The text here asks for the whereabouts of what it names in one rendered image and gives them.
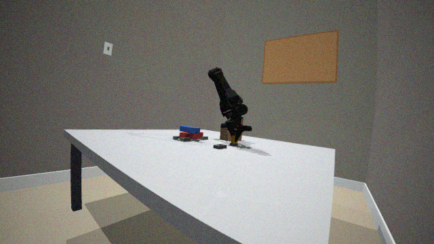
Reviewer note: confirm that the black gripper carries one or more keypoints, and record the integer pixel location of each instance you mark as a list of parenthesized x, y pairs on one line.
[(240, 128)]

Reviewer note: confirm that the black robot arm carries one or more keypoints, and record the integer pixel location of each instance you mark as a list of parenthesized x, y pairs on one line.
[(230, 101)]

